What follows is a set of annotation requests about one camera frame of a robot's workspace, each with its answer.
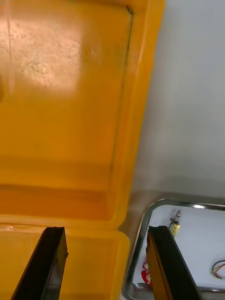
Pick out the thin red-black wire harness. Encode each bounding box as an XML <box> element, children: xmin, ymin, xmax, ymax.
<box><xmin>210</xmin><ymin>258</ymin><xmax>225</xmax><ymax>280</ymax></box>

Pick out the round red circuit board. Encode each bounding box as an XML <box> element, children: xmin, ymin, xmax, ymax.
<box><xmin>141</xmin><ymin>259</ymin><xmax>153</xmax><ymax>285</ymax></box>

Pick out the large yellow-orange plastic bin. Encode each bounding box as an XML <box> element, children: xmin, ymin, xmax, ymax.
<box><xmin>0</xmin><ymin>0</ymin><xmax>165</xmax><ymax>229</ymax></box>

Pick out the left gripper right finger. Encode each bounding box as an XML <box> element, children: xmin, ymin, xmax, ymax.
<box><xmin>146</xmin><ymin>225</ymin><xmax>204</xmax><ymax>300</ymax></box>

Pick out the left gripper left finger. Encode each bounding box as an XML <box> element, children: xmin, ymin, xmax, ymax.
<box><xmin>10</xmin><ymin>226</ymin><xmax>69</xmax><ymax>300</ymax></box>

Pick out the steel tray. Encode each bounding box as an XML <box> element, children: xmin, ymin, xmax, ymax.
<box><xmin>121</xmin><ymin>198</ymin><xmax>225</xmax><ymax>300</ymax></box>

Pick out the bare metal solenoid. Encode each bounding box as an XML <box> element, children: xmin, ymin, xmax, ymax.
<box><xmin>169</xmin><ymin>210</ymin><xmax>182</xmax><ymax>238</ymax></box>

